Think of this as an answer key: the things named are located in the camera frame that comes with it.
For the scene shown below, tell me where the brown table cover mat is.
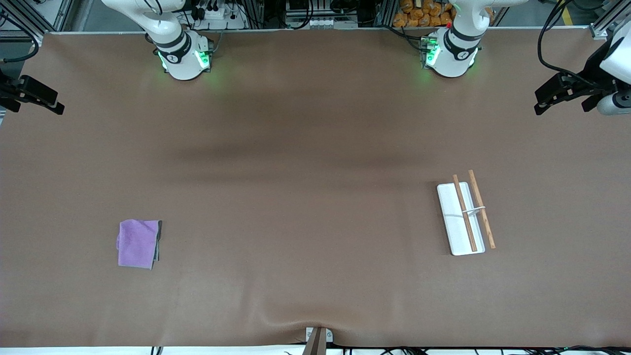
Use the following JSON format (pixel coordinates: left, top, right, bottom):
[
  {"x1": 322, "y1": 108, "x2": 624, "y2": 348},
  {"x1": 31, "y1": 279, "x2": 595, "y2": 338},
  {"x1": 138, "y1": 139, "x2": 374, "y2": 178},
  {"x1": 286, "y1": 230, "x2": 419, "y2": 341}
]
[{"x1": 0, "y1": 27, "x2": 631, "y2": 348}]

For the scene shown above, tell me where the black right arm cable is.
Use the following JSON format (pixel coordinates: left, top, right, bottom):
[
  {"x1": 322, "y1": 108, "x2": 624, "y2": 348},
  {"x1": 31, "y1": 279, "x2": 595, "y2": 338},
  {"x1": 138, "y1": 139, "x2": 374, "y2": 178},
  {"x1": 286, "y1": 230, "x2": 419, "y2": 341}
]
[{"x1": 0, "y1": 12, "x2": 40, "y2": 64}]

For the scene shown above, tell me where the orange snack bags pile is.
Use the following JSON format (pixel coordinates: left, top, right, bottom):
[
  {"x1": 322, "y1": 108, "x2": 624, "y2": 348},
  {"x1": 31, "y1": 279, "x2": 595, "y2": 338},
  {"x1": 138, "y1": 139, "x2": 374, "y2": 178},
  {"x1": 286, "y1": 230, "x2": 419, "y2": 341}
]
[{"x1": 393, "y1": 0, "x2": 456, "y2": 28}]

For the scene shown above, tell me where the brown camera mount post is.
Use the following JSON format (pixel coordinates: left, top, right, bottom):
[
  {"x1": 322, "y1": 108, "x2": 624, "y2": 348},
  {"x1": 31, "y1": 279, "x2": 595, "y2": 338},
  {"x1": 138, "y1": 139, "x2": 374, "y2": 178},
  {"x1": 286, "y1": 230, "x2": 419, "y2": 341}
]
[{"x1": 302, "y1": 326, "x2": 327, "y2": 355}]

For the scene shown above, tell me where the purple microfiber towel grey edging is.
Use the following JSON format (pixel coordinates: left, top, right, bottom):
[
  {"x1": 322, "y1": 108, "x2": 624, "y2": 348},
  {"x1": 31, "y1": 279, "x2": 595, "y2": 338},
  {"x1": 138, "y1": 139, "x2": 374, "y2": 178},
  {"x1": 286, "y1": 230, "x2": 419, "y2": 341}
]
[{"x1": 116, "y1": 219, "x2": 162, "y2": 270}]

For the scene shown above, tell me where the grey metal table bracket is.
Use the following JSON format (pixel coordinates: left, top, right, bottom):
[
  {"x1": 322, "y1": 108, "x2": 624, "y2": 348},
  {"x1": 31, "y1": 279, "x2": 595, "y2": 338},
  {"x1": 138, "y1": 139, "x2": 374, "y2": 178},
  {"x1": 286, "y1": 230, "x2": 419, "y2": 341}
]
[{"x1": 306, "y1": 327, "x2": 334, "y2": 344}]

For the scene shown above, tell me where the aluminium frame profile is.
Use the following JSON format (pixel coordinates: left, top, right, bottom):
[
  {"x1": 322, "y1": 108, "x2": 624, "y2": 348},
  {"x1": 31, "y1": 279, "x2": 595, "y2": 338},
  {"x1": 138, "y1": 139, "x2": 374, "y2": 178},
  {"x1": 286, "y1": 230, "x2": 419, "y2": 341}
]
[
  {"x1": 0, "y1": 0, "x2": 74, "y2": 40},
  {"x1": 589, "y1": 0, "x2": 631, "y2": 40}
]

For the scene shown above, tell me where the white rack base tray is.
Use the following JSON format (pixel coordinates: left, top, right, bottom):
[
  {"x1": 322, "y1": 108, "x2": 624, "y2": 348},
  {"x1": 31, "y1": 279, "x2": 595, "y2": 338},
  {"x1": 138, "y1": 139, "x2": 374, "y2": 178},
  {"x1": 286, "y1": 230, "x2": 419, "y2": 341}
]
[{"x1": 437, "y1": 182, "x2": 486, "y2": 256}]

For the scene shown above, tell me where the white connector block row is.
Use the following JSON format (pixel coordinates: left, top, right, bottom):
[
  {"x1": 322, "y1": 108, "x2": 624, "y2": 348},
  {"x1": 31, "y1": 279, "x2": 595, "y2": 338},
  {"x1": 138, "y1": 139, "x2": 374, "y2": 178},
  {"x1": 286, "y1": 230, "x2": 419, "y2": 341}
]
[{"x1": 310, "y1": 17, "x2": 358, "y2": 29}]

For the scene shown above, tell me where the long wooden rack bar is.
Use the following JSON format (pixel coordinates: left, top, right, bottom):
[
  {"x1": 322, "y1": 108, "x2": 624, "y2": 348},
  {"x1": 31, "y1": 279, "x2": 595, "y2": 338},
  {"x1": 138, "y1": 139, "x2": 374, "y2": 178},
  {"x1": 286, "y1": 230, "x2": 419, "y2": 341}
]
[{"x1": 468, "y1": 170, "x2": 496, "y2": 249}]

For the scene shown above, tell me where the white power strip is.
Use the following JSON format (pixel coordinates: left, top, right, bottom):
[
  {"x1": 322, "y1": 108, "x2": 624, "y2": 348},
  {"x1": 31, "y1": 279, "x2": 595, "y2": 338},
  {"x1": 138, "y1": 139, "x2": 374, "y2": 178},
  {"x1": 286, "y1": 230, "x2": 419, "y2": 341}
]
[{"x1": 195, "y1": 5, "x2": 247, "y2": 30}]

